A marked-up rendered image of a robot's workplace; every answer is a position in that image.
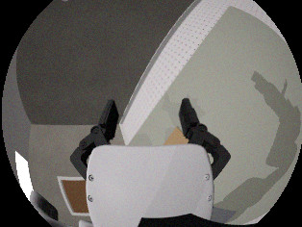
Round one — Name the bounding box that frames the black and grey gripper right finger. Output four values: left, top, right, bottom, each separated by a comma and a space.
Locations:
179, 98, 231, 179

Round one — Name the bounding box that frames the orange flat mat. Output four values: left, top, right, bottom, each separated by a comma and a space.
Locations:
164, 126, 189, 145

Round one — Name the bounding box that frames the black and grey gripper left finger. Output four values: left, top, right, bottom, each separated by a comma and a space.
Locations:
70, 100, 119, 180

